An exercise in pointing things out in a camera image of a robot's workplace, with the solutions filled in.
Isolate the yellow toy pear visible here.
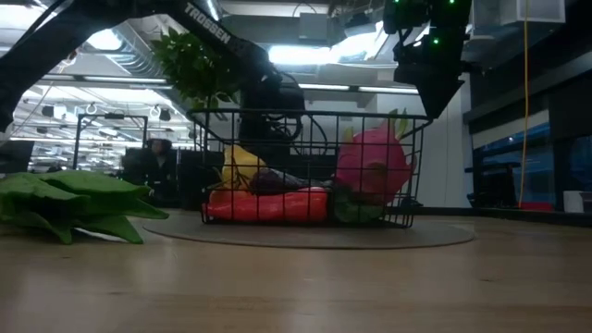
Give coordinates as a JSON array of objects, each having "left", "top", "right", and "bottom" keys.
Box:
[{"left": 220, "top": 143, "right": 268, "bottom": 193}]

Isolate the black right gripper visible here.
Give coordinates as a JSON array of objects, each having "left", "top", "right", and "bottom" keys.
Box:
[{"left": 393, "top": 59, "right": 466, "bottom": 121}]

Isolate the orange toy carrot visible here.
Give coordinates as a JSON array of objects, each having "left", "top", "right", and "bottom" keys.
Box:
[{"left": 202, "top": 186, "right": 330, "bottom": 224}]

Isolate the purple toy eggplant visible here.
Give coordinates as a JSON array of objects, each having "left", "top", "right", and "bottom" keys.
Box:
[{"left": 249, "top": 167, "right": 335, "bottom": 196}]

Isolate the potted green plant black pot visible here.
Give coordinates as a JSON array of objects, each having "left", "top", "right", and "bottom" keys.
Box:
[{"left": 149, "top": 26, "right": 242, "bottom": 112}]

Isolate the black wire basket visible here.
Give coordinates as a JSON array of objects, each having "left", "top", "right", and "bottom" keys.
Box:
[{"left": 186, "top": 107, "right": 434, "bottom": 229}]

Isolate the dark green toy cucumber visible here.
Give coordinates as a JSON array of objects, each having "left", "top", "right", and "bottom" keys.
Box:
[{"left": 329, "top": 188, "right": 386, "bottom": 224}]

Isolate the round grey mat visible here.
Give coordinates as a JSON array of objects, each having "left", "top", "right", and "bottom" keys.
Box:
[{"left": 142, "top": 210, "right": 476, "bottom": 251}]

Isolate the black metal rack frame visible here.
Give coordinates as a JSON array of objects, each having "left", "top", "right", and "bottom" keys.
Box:
[{"left": 72, "top": 112, "right": 150, "bottom": 171}]

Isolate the person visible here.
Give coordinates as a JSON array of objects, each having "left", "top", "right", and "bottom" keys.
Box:
[{"left": 145, "top": 138, "right": 179, "bottom": 205}]

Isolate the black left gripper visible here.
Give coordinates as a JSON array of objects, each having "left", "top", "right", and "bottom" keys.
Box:
[{"left": 237, "top": 76, "right": 307, "bottom": 161}]

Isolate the pink toy dragon fruit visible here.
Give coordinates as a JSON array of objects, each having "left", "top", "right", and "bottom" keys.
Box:
[{"left": 334, "top": 107, "right": 416, "bottom": 205}]

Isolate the dark monitor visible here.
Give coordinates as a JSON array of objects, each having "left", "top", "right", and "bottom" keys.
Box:
[{"left": 0, "top": 139, "right": 36, "bottom": 175}]

